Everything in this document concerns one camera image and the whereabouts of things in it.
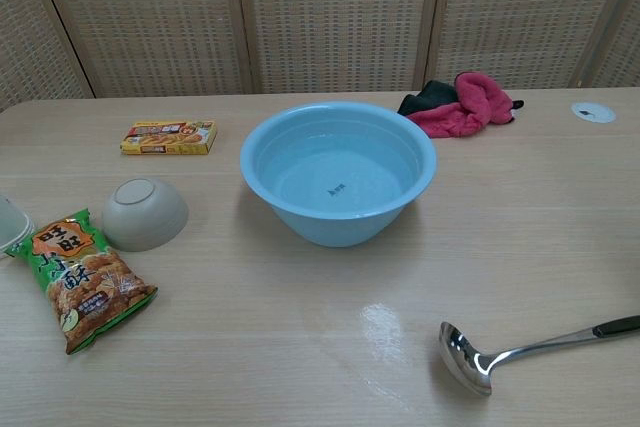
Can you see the green snack bag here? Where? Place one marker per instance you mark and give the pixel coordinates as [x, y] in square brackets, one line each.
[85, 278]

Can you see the white round table grommet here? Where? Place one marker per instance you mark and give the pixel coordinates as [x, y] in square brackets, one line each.
[593, 112]

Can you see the pink towel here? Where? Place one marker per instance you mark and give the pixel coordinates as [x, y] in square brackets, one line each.
[465, 107]

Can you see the clear plastic cup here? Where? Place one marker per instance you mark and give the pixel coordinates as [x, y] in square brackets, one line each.
[11, 227]

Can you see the yellow curry box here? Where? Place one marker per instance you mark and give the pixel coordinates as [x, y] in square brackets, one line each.
[168, 138]

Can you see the light blue plastic basin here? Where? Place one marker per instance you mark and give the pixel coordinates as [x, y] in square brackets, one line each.
[338, 172]

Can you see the woven rattan folding screen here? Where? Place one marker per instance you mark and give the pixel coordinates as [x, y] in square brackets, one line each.
[330, 17]

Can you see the grey ceramic bowl upside down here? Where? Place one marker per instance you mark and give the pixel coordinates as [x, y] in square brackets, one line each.
[145, 215]

